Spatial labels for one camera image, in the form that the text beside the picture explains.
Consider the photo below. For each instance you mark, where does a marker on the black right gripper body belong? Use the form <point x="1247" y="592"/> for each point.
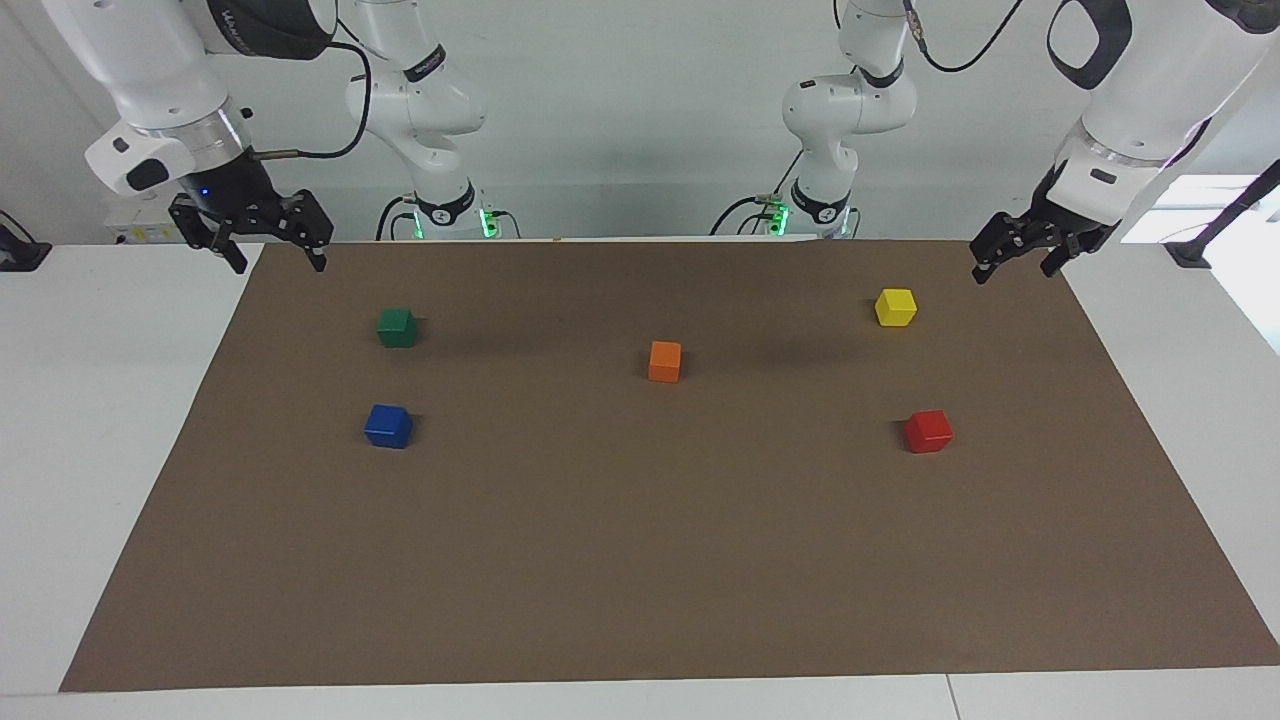
<point x="225" y="190"/>

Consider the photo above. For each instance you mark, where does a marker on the green wooden block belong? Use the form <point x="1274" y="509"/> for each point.
<point x="397" y="328"/>

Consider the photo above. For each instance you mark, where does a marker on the white box with yellow label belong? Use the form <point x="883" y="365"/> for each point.
<point x="135" y="225"/>

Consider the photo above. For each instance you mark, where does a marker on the black table clamp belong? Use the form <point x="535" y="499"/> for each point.
<point x="22" y="255"/>

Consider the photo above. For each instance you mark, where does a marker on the blue wooden block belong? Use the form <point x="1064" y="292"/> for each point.
<point x="388" y="427"/>

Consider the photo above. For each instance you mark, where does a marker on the yellow wooden block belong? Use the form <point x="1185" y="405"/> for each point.
<point x="895" y="308"/>

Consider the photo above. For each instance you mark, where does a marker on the orange wooden block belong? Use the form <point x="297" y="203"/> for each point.
<point x="664" y="362"/>

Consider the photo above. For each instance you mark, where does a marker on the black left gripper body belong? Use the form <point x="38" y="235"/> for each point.
<point x="1060" y="222"/>

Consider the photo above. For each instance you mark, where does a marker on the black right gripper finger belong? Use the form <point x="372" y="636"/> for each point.
<point x="305" y="220"/>
<point x="200" y="228"/>

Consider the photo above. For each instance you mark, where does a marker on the brown table mat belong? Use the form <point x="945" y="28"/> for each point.
<point x="640" y="540"/>

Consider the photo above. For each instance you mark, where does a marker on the red wooden block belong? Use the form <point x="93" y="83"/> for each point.
<point x="928" y="432"/>

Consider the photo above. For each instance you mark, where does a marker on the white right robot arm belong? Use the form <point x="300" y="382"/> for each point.
<point x="150" y="80"/>

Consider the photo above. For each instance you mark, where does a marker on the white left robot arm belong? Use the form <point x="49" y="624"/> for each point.
<point x="1150" y="90"/>

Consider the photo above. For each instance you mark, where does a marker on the black stand with pole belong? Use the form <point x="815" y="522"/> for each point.
<point x="1225" y="225"/>

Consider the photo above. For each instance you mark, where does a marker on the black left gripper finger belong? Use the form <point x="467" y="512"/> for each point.
<point x="1065" y="255"/>
<point x="1005" y="240"/>

